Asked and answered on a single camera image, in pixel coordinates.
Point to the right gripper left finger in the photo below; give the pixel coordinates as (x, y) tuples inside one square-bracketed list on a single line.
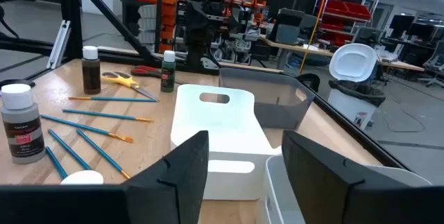
[(173, 189)]

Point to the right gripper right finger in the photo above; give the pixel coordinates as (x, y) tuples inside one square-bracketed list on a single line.
[(329, 196)]

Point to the green paint bottle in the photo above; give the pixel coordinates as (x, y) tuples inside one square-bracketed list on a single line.
[(168, 75)]

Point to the red and black scissors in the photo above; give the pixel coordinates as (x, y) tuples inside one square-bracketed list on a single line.
[(152, 72)]

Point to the blue paint bottle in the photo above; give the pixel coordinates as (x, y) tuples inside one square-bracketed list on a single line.
[(82, 178)]

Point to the brown paint bottle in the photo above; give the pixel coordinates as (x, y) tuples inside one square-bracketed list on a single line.
[(91, 75)]

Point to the grey paint bottle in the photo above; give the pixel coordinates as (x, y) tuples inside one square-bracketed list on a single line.
[(22, 123)]

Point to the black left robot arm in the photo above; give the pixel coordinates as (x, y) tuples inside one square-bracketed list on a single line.
[(199, 50)]

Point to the light grey plastic bin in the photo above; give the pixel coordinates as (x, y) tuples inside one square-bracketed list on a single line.
[(274, 189)]

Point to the white plastic bin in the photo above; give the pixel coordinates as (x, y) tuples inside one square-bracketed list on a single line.
[(222, 130)]

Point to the black equipment box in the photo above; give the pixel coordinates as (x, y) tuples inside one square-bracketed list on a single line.
[(289, 23)]

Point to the wooden desk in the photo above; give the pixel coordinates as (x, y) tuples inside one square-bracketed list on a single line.
[(295, 48)]

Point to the dark grey plastic bin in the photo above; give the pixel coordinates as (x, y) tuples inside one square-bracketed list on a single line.
[(277, 116)]

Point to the white trash can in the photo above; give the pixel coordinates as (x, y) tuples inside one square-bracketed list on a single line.
[(352, 62)]

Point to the silver aluminium extrusion bar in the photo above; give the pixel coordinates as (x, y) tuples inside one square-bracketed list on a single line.
[(59, 43)]

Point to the grey office chair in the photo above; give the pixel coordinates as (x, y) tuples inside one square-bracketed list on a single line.
[(435, 61)]

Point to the black computer monitor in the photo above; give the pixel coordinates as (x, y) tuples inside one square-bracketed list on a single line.
[(421, 31), (401, 25)]

